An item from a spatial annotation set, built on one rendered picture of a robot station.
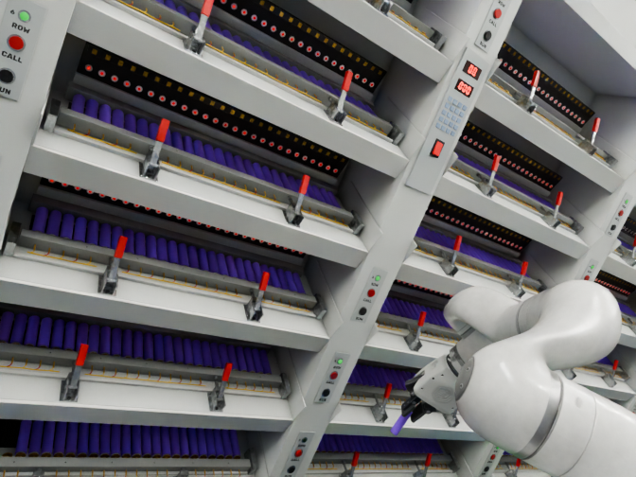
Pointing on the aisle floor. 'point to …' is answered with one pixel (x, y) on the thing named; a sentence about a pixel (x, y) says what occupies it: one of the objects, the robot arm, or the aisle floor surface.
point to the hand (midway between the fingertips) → (413, 409)
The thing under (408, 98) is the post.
